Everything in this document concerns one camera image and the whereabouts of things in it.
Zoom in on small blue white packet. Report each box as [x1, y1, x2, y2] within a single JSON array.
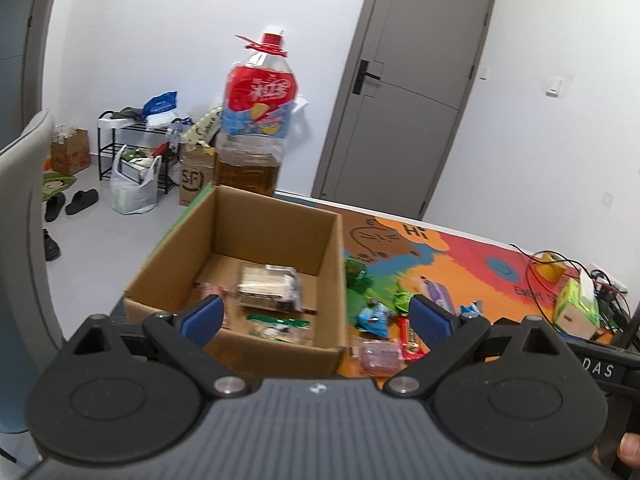
[[460, 300, 484, 316]]

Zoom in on red snack stick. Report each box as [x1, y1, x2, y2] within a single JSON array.
[[396, 316, 425, 363]]

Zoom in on purple wafer snack pack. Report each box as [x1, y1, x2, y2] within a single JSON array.
[[422, 278, 457, 315]]

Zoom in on light green snack packet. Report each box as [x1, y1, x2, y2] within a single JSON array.
[[393, 290, 413, 316]]

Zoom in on pink clear snack packet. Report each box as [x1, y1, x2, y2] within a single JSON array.
[[358, 340, 402, 377]]

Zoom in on blue snack packet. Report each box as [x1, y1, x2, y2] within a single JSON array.
[[356, 300, 390, 339]]

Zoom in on white cracker snack pack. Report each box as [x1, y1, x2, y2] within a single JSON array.
[[233, 263, 304, 312]]

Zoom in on green snack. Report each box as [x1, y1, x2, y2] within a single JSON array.
[[246, 314, 311, 344]]

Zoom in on dark green candy packet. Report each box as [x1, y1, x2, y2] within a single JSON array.
[[345, 257, 372, 294]]

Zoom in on right hand thumb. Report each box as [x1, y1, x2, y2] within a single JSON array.
[[617, 432, 640, 469]]

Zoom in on green tissue box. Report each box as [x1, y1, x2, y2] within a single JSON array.
[[553, 276, 600, 339]]

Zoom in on colourful cartoon table mat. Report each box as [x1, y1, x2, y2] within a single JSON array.
[[154, 190, 622, 391]]

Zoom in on open cardboard box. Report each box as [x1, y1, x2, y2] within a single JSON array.
[[124, 186, 347, 378]]

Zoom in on yellow tape roll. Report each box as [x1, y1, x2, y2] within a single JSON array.
[[533, 252, 566, 284]]

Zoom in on white plastic shopping bag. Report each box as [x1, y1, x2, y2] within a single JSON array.
[[110, 144, 162, 216]]

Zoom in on grey chair back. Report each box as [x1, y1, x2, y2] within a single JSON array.
[[0, 110, 64, 434]]

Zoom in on black shoe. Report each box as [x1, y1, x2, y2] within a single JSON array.
[[42, 229, 61, 262]]

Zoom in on black slipper right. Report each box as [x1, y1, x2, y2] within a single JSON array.
[[65, 188, 100, 216]]

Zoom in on black slipper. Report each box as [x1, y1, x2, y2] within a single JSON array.
[[65, 188, 100, 216], [44, 192, 66, 222]]

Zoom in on SF cardboard box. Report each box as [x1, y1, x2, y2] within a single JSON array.
[[179, 144, 215, 206]]

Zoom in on black slipper left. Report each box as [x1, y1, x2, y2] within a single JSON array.
[[44, 192, 66, 222]]

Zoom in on black shoe rack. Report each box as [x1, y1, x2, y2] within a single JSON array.
[[96, 110, 180, 195]]

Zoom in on green cartoon floor mat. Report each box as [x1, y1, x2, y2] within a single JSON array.
[[41, 171, 77, 202]]

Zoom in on brown cardboard box with bottles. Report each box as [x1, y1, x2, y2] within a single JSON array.
[[50, 126, 91, 176]]

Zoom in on blue plastic bag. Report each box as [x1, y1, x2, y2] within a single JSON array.
[[141, 91, 178, 120]]

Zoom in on large tea bottle red cap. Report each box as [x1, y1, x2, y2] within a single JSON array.
[[214, 29, 297, 196]]

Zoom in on grey door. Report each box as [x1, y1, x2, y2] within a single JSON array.
[[311, 0, 495, 219]]

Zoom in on black cables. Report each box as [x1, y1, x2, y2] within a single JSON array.
[[508, 242, 633, 334]]

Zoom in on panda print ring cushion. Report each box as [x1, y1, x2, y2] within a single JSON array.
[[181, 106, 222, 146]]

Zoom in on white wall switch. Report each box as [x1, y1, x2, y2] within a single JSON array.
[[544, 76, 564, 99]]

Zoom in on black door handle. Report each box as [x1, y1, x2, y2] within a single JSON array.
[[352, 60, 381, 96]]

